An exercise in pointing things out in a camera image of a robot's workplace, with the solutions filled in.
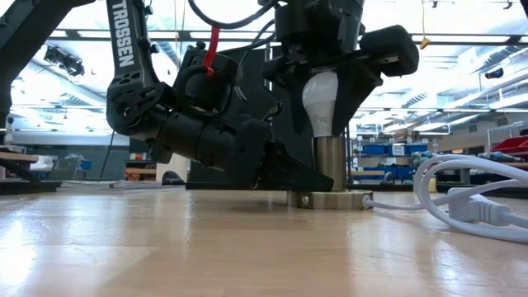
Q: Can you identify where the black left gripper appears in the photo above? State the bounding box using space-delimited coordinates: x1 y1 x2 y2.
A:
197 119 335 193

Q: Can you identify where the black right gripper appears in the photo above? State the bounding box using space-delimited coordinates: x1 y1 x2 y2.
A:
263 16 420 137

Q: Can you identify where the white lightbulb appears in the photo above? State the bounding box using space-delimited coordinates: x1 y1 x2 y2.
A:
301 70 340 138

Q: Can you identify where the brass lamp socket base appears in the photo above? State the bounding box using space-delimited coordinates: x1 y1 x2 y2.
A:
287 134 375 210

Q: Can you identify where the shelf rack with blue bins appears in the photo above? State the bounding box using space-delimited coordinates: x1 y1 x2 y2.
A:
350 131 434 185

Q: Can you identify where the black dome-shaped object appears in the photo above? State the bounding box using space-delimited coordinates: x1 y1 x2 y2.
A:
162 171 186 186

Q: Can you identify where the black monitor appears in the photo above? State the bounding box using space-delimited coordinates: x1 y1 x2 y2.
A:
129 134 156 154

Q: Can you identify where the red storage bin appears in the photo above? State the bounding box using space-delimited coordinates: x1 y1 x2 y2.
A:
490 135 528 156

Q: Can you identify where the long wooden workbench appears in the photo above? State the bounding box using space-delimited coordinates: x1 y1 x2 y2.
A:
428 160 528 185

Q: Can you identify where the wooden side table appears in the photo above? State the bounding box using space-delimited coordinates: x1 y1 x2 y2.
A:
0 144 63 195

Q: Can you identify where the black aluminium table frame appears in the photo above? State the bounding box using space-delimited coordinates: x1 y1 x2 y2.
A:
0 179 528 195

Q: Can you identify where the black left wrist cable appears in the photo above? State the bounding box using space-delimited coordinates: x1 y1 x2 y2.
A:
187 0 285 31

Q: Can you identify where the red cable tie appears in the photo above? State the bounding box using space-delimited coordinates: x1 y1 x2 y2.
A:
204 26 221 78

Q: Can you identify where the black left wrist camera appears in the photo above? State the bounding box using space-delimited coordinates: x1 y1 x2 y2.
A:
172 47 240 116

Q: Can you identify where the long black hanging cable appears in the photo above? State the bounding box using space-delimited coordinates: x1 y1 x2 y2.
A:
100 130 115 179

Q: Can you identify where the white lamp power cord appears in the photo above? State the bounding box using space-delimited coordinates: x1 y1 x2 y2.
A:
362 154 528 244

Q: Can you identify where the black ceiling camera rig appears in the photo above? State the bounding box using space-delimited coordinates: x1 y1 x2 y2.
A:
43 44 87 78

